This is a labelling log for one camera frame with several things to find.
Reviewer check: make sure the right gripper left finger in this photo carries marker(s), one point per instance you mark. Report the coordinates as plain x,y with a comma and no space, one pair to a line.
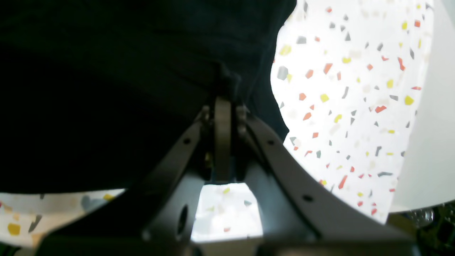
155,216

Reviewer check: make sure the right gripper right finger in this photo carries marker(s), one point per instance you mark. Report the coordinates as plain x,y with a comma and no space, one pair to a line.
299,216

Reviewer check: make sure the black t-shirt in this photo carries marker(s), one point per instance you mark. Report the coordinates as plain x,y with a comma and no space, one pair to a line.
95,92

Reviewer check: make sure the terrazzo pattern tablecloth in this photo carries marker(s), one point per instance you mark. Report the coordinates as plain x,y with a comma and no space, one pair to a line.
348,76

